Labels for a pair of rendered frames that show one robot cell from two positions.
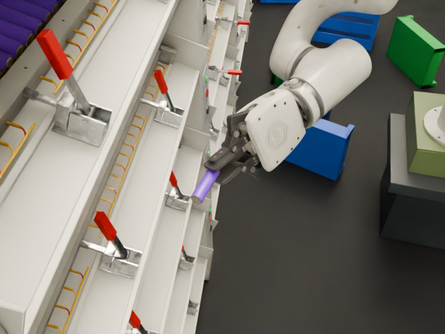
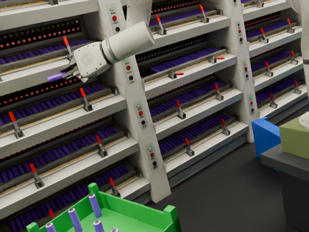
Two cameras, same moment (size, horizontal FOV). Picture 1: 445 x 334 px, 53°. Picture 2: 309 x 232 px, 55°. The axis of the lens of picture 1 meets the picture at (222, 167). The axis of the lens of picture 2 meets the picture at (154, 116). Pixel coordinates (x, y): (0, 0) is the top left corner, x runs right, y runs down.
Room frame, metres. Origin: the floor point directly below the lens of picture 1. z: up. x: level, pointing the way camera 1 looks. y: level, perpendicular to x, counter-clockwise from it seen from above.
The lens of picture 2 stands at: (0.05, -0.97, 0.76)
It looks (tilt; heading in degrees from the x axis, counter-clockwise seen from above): 16 degrees down; 53
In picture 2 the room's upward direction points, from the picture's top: 15 degrees counter-clockwise
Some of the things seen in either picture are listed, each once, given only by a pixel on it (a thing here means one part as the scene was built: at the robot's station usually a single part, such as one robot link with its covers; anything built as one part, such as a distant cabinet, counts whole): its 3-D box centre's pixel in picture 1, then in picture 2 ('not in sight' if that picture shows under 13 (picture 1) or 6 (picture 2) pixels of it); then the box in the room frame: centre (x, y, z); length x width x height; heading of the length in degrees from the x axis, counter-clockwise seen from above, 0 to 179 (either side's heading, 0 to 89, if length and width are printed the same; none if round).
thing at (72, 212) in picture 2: not in sight; (75, 220); (0.25, -0.30, 0.36); 0.02 x 0.02 x 0.06
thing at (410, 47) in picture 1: (416, 51); not in sight; (1.83, -0.88, 0.10); 0.30 x 0.08 x 0.20; 16
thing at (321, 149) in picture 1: (305, 138); (277, 146); (1.23, -0.30, 0.10); 0.30 x 0.08 x 0.20; 58
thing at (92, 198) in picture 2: not in sight; (95, 205); (0.31, -0.29, 0.36); 0.02 x 0.02 x 0.06
